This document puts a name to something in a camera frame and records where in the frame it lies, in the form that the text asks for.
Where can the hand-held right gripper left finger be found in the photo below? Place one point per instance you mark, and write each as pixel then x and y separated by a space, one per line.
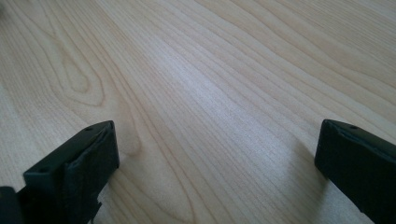
pixel 77 168

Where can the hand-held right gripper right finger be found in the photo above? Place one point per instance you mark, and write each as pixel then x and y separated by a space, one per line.
pixel 358 161

